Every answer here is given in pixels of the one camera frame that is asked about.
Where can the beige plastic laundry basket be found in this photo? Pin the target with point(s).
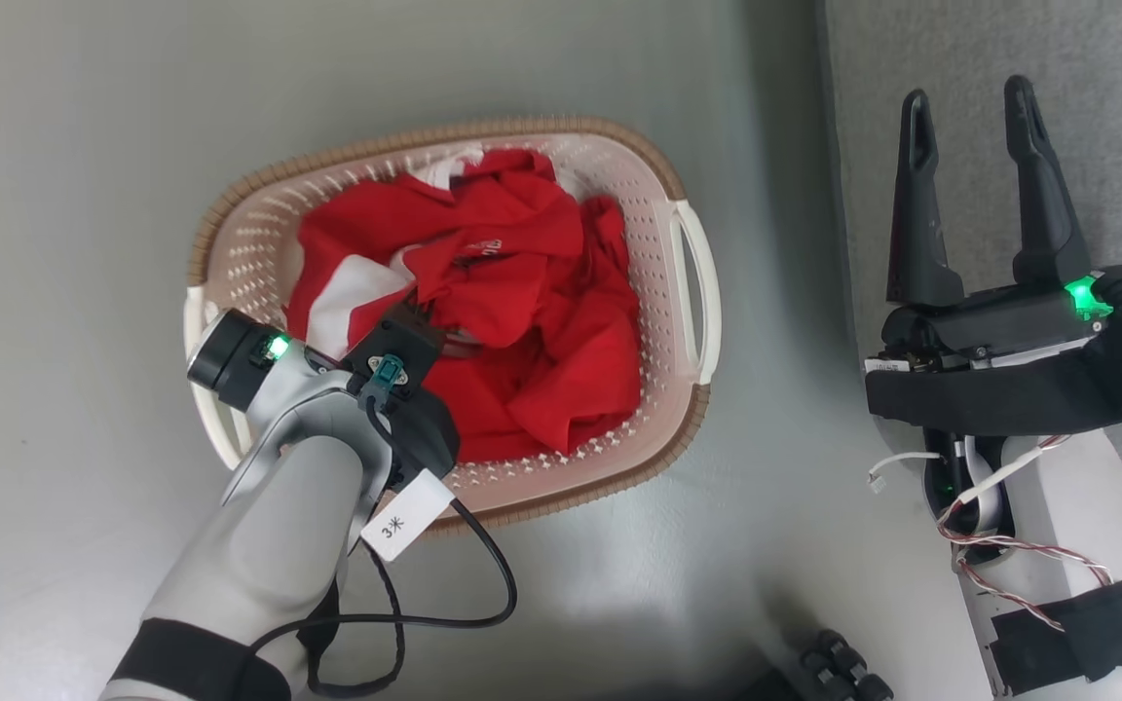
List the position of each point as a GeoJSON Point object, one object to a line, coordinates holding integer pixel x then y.
{"type": "Point", "coordinates": [649, 292]}

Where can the red and white clothing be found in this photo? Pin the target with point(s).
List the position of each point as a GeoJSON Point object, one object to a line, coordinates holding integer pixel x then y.
{"type": "Point", "coordinates": [512, 253]}

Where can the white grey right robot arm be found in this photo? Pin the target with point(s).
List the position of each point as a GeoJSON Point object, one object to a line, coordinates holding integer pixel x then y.
{"type": "Point", "coordinates": [1077, 516]}

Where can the grey fabric sofa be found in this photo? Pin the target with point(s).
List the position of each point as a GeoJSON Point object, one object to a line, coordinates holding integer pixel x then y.
{"type": "Point", "coordinates": [970, 58]}

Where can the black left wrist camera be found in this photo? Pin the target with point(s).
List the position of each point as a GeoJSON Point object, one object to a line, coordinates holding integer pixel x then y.
{"type": "Point", "coordinates": [403, 341]}

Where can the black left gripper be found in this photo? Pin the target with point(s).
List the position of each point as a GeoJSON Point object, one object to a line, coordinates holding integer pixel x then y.
{"type": "Point", "coordinates": [430, 428]}

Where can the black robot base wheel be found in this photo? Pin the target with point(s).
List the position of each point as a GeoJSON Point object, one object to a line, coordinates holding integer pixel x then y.
{"type": "Point", "coordinates": [839, 667]}

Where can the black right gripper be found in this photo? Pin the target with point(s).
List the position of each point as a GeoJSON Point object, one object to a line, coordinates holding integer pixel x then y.
{"type": "Point", "coordinates": [999, 321]}

